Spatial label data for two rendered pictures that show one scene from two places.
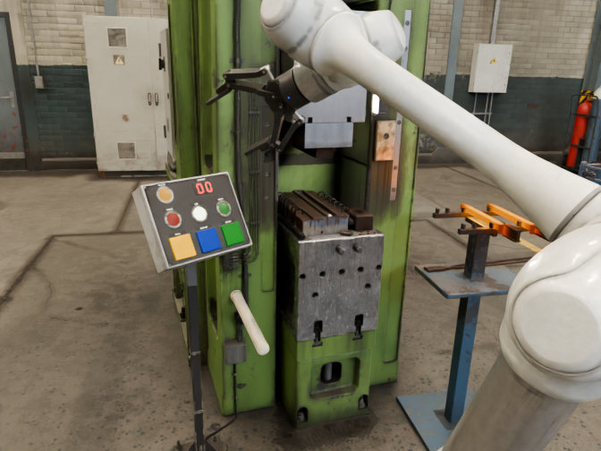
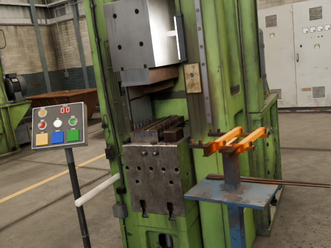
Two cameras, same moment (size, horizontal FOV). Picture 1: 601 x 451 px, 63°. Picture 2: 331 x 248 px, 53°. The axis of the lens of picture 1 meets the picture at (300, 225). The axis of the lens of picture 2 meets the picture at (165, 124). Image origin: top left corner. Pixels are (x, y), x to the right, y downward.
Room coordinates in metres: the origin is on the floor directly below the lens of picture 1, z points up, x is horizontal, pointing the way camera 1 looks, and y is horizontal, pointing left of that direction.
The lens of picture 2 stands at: (0.67, -1.65, 1.41)
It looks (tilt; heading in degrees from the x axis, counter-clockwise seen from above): 11 degrees down; 47
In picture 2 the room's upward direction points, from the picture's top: 8 degrees counter-clockwise
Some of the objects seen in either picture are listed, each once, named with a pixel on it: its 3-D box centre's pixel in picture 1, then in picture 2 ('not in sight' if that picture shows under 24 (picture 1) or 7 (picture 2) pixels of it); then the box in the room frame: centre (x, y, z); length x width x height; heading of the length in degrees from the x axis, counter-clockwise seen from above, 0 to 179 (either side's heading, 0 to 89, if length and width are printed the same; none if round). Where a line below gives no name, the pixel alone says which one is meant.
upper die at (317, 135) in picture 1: (309, 128); (151, 74); (2.11, -0.03, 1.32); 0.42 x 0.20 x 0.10; 20
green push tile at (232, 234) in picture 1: (232, 234); (73, 135); (1.63, 0.24, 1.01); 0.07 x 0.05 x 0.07; 135
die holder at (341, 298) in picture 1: (317, 263); (171, 164); (2.14, -0.08, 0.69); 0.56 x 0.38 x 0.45; 20
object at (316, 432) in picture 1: (320, 424); not in sight; (1.87, -0.12, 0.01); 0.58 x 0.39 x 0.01; 110
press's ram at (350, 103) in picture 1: (321, 67); (151, 34); (2.13, -0.07, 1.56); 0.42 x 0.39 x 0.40; 20
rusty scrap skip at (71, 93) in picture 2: not in sight; (65, 108); (4.78, 6.57, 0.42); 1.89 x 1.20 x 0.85; 102
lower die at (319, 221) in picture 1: (308, 210); (158, 127); (2.11, -0.03, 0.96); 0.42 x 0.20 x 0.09; 20
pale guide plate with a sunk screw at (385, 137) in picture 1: (385, 140); (192, 78); (2.14, -0.35, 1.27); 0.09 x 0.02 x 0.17; 110
